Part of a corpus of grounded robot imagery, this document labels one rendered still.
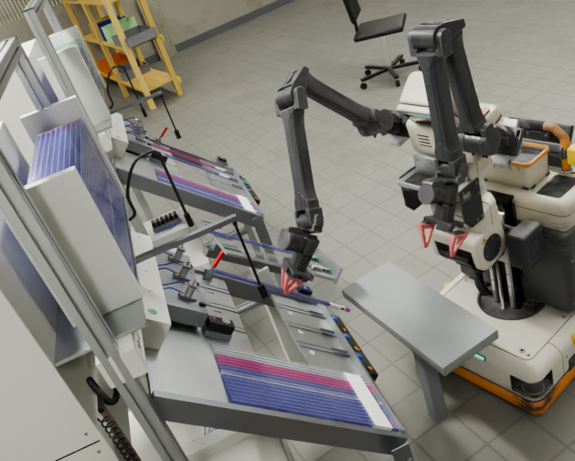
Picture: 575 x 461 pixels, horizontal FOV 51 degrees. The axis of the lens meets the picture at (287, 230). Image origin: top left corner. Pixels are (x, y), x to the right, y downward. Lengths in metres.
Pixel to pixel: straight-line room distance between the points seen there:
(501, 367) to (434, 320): 0.41
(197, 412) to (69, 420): 0.27
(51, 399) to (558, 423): 1.92
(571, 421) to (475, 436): 0.36
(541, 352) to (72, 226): 1.81
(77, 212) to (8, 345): 0.28
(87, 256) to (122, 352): 0.21
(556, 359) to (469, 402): 0.43
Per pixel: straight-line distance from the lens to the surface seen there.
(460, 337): 2.12
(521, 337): 2.55
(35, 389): 1.33
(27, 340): 1.26
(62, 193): 1.23
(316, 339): 1.96
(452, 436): 2.62
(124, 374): 1.27
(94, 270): 1.30
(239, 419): 1.46
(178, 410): 1.40
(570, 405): 2.69
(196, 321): 1.66
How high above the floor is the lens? 2.07
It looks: 30 degrees down
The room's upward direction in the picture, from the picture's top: 20 degrees counter-clockwise
